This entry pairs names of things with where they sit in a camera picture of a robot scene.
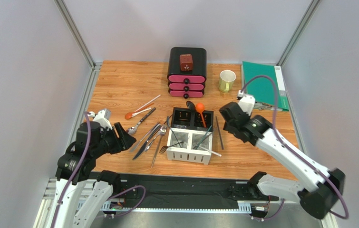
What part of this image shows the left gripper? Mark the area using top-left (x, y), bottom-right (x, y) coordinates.
top-left (92, 121), bottom-right (137, 158)

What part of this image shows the teal chopstick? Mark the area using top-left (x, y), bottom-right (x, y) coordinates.
top-left (193, 125), bottom-right (213, 150)

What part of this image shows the orange plastic spoon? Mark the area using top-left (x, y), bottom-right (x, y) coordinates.
top-left (195, 103), bottom-right (206, 128)

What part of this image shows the pale yellow mug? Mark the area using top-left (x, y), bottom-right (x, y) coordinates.
top-left (218, 70), bottom-right (236, 93)

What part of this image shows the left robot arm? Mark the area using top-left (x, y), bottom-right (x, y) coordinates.
top-left (46, 109), bottom-right (136, 228)

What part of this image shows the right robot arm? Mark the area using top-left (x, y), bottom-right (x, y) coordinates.
top-left (219, 95), bottom-right (346, 219)

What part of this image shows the steel table knife, small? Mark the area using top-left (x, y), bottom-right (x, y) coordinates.
top-left (129, 122), bottom-right (161, 152)

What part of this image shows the steel table knife, large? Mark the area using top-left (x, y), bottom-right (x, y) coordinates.
top-left (132, 123), bottom-right (162, 160)

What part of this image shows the dark grey chopstick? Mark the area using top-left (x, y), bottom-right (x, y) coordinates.
top-left (215, 116), bottom-right (224, 150)

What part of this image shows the orange white spoon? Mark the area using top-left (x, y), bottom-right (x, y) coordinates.
top-left (125, 107), bottom-right (151, 120)

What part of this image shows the steel fork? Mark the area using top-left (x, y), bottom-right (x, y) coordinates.
top-left (151, 124), bottom-right (167, 168)

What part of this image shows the green folder binder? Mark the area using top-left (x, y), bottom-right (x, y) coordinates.
top-left (241, 61), bottom-right (289, 111)

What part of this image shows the black plastic fork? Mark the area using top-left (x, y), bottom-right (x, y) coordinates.
top-left (159, 142), bottom-right (183, 154)

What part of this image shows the white plastic chopstick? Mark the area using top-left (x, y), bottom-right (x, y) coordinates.
top-left (194, 145), bottom-right (222, 157)

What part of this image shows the black ladle spoon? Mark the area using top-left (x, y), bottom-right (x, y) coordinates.
top-left (186, 101), bottom-right (196, 112)

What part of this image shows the white orange chopstick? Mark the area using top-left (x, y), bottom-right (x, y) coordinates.
top-left (134, 94), bottom-right (161, 112)

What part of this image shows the black utensil caddy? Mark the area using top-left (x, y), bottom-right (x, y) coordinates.
top-left (170, 107), bottom-right (214, 131)

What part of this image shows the white slotted utensil caddy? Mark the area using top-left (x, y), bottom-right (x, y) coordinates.
top-left (165, 128), bottom-right (213, 165)

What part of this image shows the black pink drawer cabinet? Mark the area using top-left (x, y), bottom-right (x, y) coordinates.
top-left (166, 47), bottom-right (207, 99)

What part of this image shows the brown cube box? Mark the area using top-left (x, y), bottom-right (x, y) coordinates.
top-left (179, 54), bottom-right (194, 71)

